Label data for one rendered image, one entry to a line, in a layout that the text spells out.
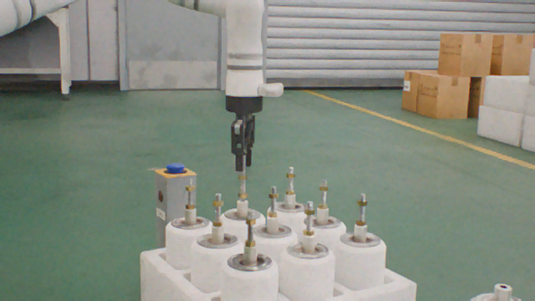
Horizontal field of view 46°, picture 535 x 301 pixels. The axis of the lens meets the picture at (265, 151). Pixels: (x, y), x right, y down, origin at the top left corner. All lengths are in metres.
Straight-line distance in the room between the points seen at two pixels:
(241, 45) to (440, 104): 3.49
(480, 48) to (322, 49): 2.04
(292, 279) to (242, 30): 0.47
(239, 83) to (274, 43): 4.94
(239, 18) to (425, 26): 5.63
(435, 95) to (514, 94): 0.96
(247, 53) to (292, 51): 5.00
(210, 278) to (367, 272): 0.28
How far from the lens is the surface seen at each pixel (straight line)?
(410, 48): 6.70
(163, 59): 6.02
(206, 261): 1.13
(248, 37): 1.21
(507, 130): 3.82
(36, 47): 6.01
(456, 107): 4.69
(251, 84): 1.22
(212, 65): 6.09
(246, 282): 1.02
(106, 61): 6.00
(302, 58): 6.26
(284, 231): 1.21
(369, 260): 1.16
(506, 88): 3.86
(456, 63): 4.71
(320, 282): 1.10
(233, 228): 1.27
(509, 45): 4.90
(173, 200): 1.39
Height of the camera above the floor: 0.64
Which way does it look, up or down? 12 degrees down
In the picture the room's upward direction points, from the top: 1 degrees clockwise
